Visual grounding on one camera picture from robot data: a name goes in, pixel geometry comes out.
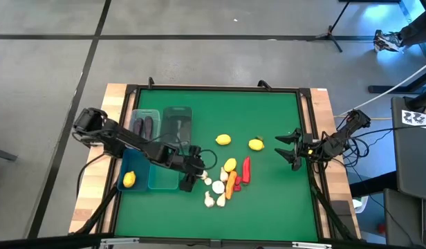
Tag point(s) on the blue plastic basket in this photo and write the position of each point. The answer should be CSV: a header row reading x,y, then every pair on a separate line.
x,y
140,166

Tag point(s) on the grey furniture foot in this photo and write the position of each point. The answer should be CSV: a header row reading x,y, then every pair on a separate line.
x,y
3,154

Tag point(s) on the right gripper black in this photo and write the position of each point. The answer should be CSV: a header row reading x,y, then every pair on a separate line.
x,y
308,150

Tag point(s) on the small white garlic bulb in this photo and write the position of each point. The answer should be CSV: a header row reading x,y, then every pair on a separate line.
x,y
207,181

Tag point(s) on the wooden table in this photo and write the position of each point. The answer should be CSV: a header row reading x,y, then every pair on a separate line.
x,y
111,100

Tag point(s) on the small red object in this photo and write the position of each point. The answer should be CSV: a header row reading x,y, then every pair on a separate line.
x,y
381,228

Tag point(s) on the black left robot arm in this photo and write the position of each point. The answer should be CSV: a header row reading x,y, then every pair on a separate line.
x,y
130,141

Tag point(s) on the green table mat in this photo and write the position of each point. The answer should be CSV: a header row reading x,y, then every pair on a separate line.
x,y
254,214

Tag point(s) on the black equipment box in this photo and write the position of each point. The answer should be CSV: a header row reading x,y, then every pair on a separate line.
x,y
403,221

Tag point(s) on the silver metal bracket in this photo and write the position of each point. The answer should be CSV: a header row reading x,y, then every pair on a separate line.
x,y
119,241
311,245

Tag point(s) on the long red pepper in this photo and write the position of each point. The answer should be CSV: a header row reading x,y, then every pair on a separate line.
x,y
246,170

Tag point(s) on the black diagonal support strut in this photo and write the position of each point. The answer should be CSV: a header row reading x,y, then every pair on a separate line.
x,y
332,214
95,212

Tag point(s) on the black equipment cart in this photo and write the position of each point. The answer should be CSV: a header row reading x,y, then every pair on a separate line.
x,y
413,159

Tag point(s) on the person's shoe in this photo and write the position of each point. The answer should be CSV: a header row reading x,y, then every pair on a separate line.
x,y
387,41

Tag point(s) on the black tripod stand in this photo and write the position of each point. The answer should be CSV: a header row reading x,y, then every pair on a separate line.
x,y
330,34

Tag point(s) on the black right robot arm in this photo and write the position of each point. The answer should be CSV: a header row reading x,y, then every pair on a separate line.
x,y
341,136

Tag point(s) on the white printed tag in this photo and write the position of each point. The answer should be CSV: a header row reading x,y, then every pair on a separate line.
x,y
415,118

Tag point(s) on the small red pepper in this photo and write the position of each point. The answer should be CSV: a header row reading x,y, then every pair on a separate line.
x,y
237,180
236,188

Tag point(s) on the dark grey plastic basket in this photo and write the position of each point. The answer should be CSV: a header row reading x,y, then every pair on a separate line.
x,y
175,119

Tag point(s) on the black table frame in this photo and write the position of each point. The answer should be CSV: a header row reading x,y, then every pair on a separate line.
x,y
216,88

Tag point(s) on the teal plastic basket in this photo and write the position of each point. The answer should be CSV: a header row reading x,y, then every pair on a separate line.
x,y
163,180

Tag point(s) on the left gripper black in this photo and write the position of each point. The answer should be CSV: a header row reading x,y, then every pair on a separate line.
x,y
190,160

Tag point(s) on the black desk base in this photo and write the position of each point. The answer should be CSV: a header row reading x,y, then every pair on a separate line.
x,y
379,89

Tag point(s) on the yellow lemon with green stem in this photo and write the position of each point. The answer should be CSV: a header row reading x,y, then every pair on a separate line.
x,y
256,144

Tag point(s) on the white plastic container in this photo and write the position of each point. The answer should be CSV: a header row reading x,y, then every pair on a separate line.
x,y
360,204

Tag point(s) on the black frame clamp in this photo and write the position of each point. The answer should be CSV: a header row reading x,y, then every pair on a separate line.
x,y
150,82
265,84

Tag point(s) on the dark purple eggplant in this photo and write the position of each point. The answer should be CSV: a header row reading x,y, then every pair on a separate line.
x,y
149,126
138,127

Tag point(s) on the clear plastic basket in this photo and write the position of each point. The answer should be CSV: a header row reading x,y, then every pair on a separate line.
x,y
135,113

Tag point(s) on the person's leg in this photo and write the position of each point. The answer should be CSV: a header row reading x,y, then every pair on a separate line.
x,y
418,32

